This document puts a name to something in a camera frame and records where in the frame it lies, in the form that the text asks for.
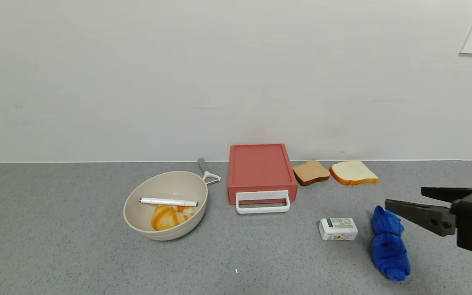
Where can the red drawer housing box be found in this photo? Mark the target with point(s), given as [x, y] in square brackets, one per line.
[258, 164]

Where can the blue cloth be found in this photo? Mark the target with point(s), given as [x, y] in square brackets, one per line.
[387, 250]

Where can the white bread slice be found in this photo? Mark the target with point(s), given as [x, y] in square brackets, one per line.
[352, 172]

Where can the small white printed box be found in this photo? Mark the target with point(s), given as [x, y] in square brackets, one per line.
[338, 229]

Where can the brown toast slice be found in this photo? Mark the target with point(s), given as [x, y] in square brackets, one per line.
[309, 172]

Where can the white marker pen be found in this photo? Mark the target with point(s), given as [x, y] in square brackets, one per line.
[166, 201]

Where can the orange striped croissant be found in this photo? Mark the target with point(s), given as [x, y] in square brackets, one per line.
[166, 219]

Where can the beige ribbed bowl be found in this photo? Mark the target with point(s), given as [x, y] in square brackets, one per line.
[166, 186]

